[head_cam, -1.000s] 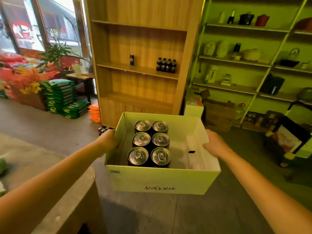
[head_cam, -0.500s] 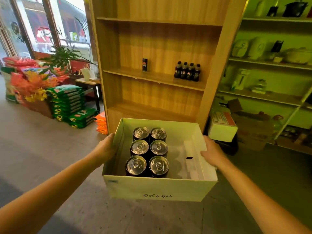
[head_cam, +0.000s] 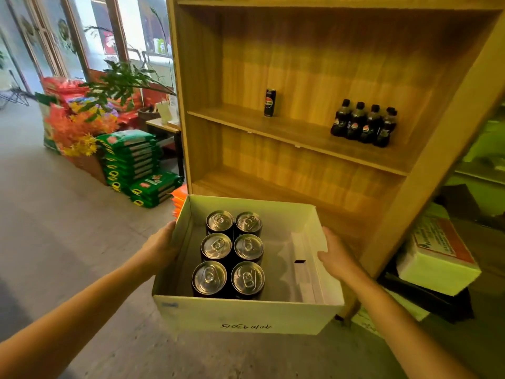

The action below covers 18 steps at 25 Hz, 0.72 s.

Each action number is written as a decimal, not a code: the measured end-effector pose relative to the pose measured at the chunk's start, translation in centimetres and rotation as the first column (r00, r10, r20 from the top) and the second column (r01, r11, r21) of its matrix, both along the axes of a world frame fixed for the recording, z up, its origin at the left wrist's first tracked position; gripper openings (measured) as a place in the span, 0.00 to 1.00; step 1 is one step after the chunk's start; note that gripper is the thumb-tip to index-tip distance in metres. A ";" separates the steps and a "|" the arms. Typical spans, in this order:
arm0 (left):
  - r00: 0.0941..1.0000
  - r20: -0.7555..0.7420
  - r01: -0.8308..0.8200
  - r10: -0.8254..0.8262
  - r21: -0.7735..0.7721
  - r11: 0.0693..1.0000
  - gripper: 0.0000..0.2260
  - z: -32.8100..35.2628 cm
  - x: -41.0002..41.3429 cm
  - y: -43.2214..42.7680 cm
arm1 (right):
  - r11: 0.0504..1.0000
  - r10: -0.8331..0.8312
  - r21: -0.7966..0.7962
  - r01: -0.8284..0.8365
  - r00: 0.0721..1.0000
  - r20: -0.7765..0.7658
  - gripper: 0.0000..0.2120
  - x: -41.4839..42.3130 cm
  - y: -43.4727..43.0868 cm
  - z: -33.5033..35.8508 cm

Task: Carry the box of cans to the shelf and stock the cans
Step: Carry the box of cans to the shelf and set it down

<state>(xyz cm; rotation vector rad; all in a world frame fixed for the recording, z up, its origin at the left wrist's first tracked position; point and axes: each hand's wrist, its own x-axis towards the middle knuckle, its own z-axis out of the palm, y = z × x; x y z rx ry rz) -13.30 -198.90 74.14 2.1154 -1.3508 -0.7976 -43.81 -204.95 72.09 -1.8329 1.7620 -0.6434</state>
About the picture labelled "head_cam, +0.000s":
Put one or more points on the person's right hand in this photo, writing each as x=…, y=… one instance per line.
x=339, y=262

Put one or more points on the person's left hand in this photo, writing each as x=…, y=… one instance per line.
x=158, y=252

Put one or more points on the group of black cola cans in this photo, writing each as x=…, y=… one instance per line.
x=209, y=278

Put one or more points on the white cardboard box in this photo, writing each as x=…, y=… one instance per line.
x=244, y=315

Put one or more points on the slim black drink can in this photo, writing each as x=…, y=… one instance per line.
x=270, y=104

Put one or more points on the wooden shelf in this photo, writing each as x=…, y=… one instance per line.
x=315, y=55

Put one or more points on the person's right forearm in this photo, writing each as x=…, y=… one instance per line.
x=394, y=331

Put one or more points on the person's left forearm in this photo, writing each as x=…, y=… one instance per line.
x=71, y=323

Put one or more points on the stack of orange plastic packs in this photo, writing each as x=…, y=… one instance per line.
x=179, y=197

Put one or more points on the white cardboard sheet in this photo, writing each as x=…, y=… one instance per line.
x=408, y=307

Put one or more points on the stack of green bags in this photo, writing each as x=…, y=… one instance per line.
x=130, y=153

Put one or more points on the black bag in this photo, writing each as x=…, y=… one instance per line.
x=434, y=303

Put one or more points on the small wooden table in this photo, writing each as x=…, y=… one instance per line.
x=161, y=125

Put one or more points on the group of dark soda bottles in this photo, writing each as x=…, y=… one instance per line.
x=357, y=124

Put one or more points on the white paper cards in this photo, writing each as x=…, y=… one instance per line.
x=163, y=112

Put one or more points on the orange artificial flower bouquet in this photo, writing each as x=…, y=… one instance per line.
x=67, y=130

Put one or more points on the green leafy potted plant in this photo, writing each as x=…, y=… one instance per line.
x=118, y=80

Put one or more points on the green white standing bag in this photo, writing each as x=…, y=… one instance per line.
x=44, y=114

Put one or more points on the pile of red packages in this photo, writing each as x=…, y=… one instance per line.
x=63, y=86

